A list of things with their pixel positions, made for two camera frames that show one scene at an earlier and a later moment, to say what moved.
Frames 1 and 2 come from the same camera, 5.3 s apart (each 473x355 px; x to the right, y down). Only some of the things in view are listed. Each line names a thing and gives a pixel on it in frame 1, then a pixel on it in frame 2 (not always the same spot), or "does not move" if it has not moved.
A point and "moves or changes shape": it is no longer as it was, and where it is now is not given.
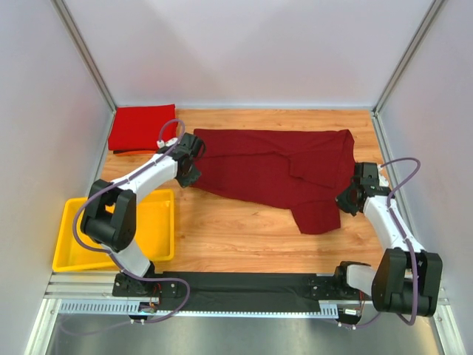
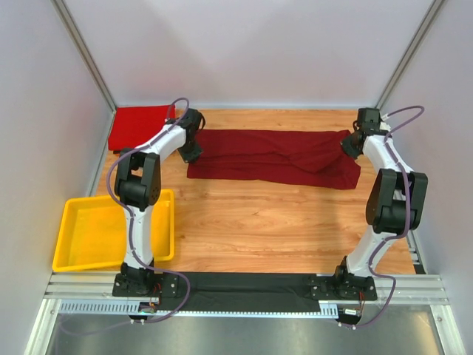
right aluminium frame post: (434, 11) does not move
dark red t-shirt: (307, 170) moves or changes shape
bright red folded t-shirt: (139, 127) does not move
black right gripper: (345, 200) to (349, 146)
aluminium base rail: (63, 285) does not move
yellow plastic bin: (155, 220) does not move
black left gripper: (196, 159) to (191, 152)
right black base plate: (335, 288) does not move
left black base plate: (126, 286) does not move
